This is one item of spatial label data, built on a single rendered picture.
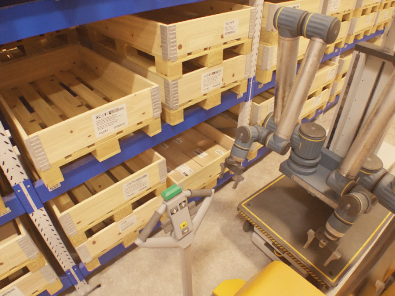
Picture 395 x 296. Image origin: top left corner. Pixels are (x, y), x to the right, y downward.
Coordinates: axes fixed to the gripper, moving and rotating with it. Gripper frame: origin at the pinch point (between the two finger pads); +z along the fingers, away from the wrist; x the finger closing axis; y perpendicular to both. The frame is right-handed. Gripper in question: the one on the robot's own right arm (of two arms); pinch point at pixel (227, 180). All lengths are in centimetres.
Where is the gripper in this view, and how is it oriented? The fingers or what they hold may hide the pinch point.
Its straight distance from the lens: 188.0
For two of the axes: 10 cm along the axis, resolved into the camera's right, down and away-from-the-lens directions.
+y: 7.2, -0.2, 6.9
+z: -3.0, 8.9, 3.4
